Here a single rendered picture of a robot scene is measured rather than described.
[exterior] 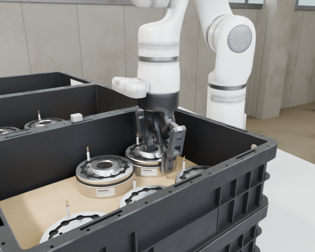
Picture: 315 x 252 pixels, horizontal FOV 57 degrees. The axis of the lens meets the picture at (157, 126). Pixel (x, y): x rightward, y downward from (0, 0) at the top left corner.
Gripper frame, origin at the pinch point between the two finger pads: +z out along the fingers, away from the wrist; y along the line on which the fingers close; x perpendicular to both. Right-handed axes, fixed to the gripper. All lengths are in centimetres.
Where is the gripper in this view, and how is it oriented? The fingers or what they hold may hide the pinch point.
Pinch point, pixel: (158, 160)
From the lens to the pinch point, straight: 57.1
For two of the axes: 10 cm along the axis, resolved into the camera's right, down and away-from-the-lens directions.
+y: -5.3, -2.9, 8.0
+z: 0.0, 9.4, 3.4
